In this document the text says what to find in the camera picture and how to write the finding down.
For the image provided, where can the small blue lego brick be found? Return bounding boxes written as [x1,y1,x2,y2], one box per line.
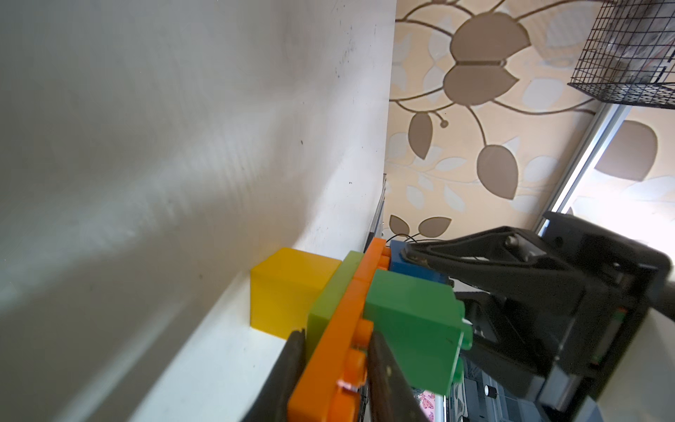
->
[388,240,449,284]

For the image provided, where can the orange lego brick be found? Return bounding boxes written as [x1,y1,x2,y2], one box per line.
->
[288,238,390,421]

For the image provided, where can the aluminium frame corner post right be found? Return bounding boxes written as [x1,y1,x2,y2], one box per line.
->
[534,103,632,235]

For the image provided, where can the lime green lego brick small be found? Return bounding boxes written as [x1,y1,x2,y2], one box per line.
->
[305,251,364,360]

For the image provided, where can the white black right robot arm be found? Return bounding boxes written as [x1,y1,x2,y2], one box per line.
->
[401,212,674,421]

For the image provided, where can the green lego brick square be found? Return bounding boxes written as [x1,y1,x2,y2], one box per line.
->
[363,270,474,396]

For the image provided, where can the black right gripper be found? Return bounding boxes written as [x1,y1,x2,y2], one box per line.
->
[402,213,671,401]

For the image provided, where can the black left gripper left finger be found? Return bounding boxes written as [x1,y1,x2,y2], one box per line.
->
[242,330,306,422]

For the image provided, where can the black wire basket right wall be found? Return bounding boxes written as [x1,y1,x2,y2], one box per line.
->
[569,1,674,110]

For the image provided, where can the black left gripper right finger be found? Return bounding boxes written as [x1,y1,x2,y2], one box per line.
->
[367,331,428,422]

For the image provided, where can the yellow lego brick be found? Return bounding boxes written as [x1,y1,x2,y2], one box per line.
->
[250,248,341,339]

